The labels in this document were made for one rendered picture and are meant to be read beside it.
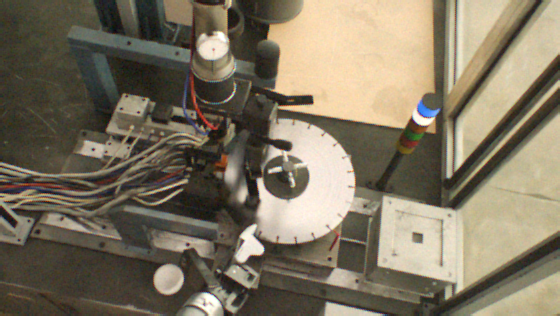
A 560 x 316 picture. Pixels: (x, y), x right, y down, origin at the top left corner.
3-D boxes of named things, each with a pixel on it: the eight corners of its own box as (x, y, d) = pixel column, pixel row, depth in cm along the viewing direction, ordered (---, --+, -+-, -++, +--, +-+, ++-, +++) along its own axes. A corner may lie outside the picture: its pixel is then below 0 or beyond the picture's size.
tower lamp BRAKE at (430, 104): (437, 103, 108) (443, 94, 105) (437, 119, 105) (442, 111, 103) (417, 98, 108) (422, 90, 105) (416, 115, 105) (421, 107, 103)
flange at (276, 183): (277, 206, 112) (278, 201, 110) (254, 168, 116) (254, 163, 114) (318, 185, 115) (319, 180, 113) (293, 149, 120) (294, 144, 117)
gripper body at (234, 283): (249, 295, 107) (223, 332, 96) (216, 274, 108) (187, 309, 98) (261, 271, 103) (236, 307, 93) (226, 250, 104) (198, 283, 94)
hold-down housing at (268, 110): (272, 149, 105) (280, 92, 87) (264, 168, 103) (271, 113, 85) (248, 140, 105) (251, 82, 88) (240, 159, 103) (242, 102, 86)
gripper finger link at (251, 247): (273, 236, 108) (251, 272, 104) (250, 222, 109) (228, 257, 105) (274, 231, 105) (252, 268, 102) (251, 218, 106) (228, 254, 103)
